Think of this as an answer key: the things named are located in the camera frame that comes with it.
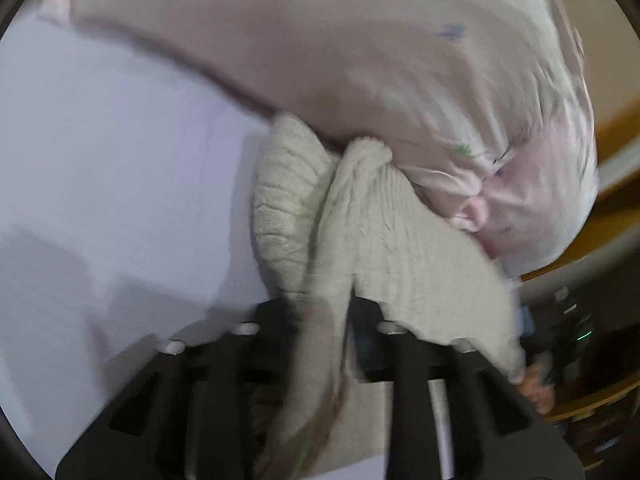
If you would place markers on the pink floral pillow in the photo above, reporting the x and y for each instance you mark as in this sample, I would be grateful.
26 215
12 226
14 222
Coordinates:
484 103

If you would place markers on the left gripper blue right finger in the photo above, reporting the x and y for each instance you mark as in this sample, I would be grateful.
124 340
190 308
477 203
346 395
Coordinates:
495 432

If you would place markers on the person's hand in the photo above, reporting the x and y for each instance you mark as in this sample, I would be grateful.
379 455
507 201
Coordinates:
534 389

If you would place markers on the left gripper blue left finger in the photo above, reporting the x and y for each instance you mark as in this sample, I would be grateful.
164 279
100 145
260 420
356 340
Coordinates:
186 414

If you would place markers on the lavender bed sheet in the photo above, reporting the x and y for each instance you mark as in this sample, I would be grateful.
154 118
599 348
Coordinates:
127 188

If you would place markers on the beige knitted garment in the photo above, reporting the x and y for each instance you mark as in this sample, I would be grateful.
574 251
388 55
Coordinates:
330 227

